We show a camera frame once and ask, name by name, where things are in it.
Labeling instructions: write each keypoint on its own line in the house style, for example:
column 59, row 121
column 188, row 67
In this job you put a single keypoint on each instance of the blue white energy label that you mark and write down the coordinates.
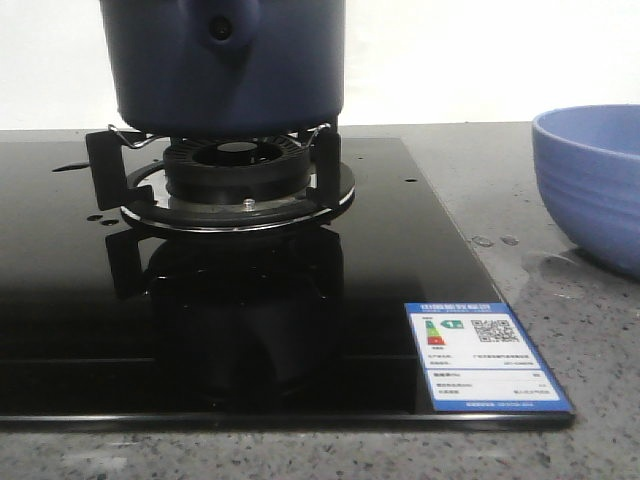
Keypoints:
column 476, row 357

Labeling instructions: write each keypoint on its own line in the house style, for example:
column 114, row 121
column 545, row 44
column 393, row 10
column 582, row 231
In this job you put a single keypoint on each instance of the black glass gas stove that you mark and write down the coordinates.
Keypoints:
column 106, row 327

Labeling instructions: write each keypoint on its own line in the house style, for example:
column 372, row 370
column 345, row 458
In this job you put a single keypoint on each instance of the dark blue cooking pot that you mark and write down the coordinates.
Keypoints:
column 226, row 68

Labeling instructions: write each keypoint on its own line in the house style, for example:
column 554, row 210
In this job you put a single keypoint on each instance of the black gas burner head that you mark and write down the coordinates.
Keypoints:
column 230, row 171

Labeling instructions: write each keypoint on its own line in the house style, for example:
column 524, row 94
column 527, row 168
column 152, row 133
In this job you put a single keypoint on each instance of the light blue plastic bowl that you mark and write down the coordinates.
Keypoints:
column 586, row 161

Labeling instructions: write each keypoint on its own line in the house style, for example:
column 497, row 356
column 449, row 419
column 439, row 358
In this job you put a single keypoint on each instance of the black pot support grate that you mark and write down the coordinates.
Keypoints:
column 143, row 198

